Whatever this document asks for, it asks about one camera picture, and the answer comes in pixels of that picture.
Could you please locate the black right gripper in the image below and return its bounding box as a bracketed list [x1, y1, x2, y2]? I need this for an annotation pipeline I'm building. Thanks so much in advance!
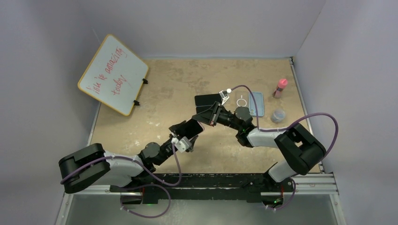
[191, 103, 241, 131]

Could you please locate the pink cased smartphone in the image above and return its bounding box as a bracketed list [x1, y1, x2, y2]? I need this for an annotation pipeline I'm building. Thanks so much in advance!
[180, 119, 203, 139]

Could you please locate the black screen smartphone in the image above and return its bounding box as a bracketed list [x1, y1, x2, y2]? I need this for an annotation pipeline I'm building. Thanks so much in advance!
[194, 93, 222, 107]

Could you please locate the clear phone case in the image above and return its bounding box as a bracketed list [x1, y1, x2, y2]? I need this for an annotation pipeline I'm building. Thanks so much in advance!
[236, 90, 250, 108]

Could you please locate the light blue phone case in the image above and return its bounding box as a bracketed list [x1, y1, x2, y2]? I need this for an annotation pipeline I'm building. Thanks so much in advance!
[249, 92, 265, 117]

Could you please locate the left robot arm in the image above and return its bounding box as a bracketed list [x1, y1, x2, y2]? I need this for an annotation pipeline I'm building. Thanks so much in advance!
[58, 119, 204, 194]

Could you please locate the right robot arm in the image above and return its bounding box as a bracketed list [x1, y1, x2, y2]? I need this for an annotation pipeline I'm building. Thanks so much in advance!
[192, 103, 327, 191]

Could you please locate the clear plastic cup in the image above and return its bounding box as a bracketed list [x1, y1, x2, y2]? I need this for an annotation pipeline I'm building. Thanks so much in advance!
[270, 108, 286, 123]

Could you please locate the pink capped bottle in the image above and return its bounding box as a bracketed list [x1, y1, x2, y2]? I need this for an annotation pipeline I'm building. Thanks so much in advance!
[272, 78, 288, 98]

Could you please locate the whiteboard with red writing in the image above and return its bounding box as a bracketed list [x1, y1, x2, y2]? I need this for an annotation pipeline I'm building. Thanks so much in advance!
[77, 34, 149, 116]

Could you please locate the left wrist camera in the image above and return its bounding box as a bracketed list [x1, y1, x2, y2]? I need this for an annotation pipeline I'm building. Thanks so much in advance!
[171, 137, 191, 152]

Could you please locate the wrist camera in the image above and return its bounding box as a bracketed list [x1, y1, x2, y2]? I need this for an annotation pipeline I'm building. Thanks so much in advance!
[171, 137, 191, 152]
[219, 88, 232, 105]

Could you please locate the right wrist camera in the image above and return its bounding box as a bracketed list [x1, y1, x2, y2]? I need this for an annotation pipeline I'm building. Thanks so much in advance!
[219, 88, 232, 105]

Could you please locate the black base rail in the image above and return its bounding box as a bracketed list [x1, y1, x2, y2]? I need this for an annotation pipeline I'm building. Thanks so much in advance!
[110, 173, 296, 207]

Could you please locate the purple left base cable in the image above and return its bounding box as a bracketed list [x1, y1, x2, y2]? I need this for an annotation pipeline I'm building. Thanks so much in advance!
[119, 184, 172, 218]

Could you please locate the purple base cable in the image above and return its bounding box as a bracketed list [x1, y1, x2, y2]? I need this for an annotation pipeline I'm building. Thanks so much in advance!
[119, 184, 172, 218]
[264, 178, 296, 212]

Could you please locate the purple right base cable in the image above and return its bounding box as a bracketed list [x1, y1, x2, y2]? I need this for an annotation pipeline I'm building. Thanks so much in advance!
[264, 178, 296, 212]

